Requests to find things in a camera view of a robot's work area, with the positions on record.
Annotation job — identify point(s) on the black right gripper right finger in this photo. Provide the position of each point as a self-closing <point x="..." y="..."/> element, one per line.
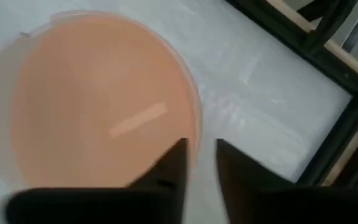
<point x="259" y="202"/>

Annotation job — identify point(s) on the black table frame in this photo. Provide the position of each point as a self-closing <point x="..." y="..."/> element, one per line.
<point x="331" y="65"/>

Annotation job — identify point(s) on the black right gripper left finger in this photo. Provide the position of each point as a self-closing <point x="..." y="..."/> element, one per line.
<point x="154" y="202"/>

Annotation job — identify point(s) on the light wooden beam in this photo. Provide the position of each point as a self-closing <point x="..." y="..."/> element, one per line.
<point x="350" y="57"/>

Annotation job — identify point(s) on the pink plastic bowl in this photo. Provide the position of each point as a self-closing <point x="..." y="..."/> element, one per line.
<point x="98" y="99"/>

